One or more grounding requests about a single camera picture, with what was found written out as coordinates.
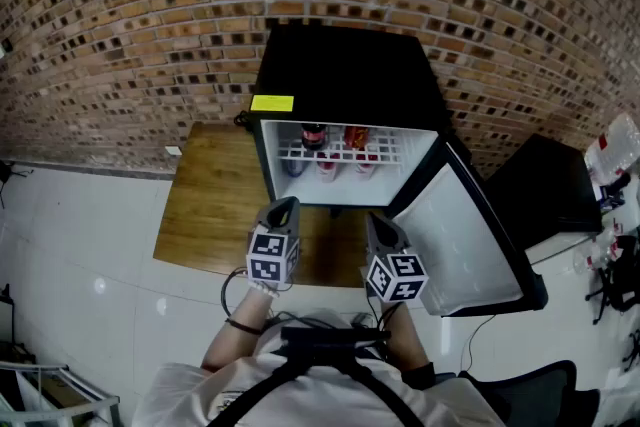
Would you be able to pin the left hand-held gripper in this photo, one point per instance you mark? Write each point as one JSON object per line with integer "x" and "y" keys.
{"x": 270, "y": 255}

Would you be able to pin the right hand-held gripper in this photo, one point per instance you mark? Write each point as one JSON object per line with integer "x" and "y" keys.
{"x": 395, "y": 277}

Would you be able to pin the dark cola bottle red cap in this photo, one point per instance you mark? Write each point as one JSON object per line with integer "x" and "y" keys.
{"x": 314, "y": 137}

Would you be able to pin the black mini fridge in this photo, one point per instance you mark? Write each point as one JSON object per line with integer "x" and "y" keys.
{"x": 350, "y": 65}

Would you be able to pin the person's left forearm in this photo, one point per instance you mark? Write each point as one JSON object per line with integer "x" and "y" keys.
{"x": 240, "y": 340}

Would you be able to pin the person's right forearm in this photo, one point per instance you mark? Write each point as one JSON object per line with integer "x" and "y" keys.
{"x": 405, "y": 340}

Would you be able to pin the blue label drink bottle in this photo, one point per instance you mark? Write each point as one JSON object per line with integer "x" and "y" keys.
{"x": 295, "y": 168}

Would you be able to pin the wooden platform board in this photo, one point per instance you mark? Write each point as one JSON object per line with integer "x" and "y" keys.
{"x": 215, "y": 195}

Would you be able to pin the red drink bottle white label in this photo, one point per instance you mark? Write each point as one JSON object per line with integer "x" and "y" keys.
{"x": 366, "y": 165}
{"x": 327, "y": 169}

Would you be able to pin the red drink can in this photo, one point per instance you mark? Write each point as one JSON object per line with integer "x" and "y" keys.
{"x": 356, "y": 137}

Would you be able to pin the black chest harness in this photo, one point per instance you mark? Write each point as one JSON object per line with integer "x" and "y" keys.
{"x": 325, "y": 337}

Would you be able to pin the black wrist band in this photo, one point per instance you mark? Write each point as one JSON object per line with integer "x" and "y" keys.
{"x": 244, "y": 327}

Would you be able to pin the yellow sticker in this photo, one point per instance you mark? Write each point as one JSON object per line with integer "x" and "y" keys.
{"x": 272, "y": 103}

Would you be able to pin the black wrist cuff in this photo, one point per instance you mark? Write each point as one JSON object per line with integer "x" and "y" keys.
{"x": 420, "y": 375}

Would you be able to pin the black cabinet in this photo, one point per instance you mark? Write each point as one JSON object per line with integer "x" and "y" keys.
{"x": 545, "y": 190}

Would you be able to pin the person's white shirt torso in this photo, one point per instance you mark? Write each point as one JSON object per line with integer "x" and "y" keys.
{"x": 190, "y": 395}

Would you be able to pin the black office chair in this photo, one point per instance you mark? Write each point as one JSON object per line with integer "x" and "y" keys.
{"x": 530, "y": 395}

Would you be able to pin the black chair base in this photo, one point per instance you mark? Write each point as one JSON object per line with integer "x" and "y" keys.
{"x": 617, "y": 285}

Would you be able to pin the pack of clear water bottles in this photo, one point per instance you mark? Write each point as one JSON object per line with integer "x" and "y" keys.
{"x": 615, "y": 145}

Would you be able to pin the black tripod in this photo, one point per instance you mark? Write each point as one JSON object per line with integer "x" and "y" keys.
{"x": 7, "y": 175}

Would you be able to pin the grey metal rack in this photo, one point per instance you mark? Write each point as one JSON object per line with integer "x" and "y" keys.
{"x": 50, "y": 395}

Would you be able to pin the white wall outlet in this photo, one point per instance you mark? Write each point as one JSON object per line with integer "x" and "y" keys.
{"x": 173, "y": 150}

